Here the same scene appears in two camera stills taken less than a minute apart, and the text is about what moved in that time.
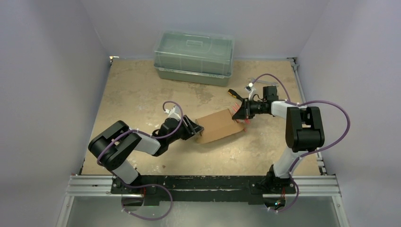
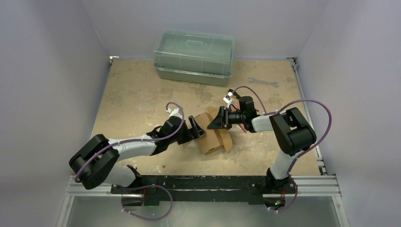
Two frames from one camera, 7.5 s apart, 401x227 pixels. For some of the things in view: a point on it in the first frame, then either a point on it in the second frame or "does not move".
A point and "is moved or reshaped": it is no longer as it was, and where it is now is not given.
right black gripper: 246,108 to 225,116
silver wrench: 251,79 does not move
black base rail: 228,188 does not move
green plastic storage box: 196,57 does not move
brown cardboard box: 218,125 is moved or reshaped
